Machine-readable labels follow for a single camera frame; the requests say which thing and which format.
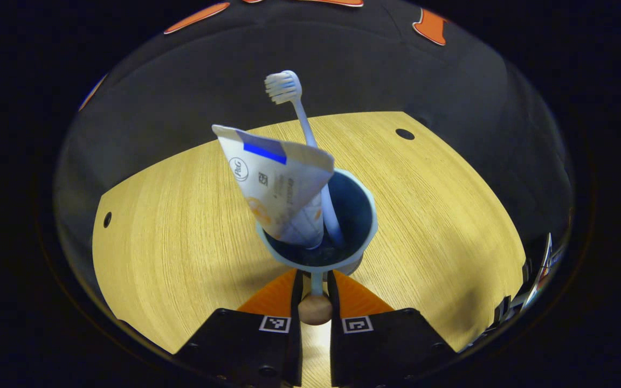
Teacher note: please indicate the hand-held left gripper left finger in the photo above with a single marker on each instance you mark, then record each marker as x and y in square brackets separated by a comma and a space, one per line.
[256, 350]

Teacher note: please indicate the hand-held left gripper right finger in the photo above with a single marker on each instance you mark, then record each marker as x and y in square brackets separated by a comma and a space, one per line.
[380, 350]

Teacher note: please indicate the white toothpaste tube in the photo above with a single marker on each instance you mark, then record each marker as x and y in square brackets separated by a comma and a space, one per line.
[278, 188]

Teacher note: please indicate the white toothbrush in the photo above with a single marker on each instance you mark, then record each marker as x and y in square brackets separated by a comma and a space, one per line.
[283, 86]

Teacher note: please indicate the wooden desktop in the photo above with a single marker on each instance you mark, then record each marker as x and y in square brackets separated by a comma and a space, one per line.
[181, 242]

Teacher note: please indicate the black backdrop cloth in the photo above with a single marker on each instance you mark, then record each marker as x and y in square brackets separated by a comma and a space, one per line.
[343, 64]

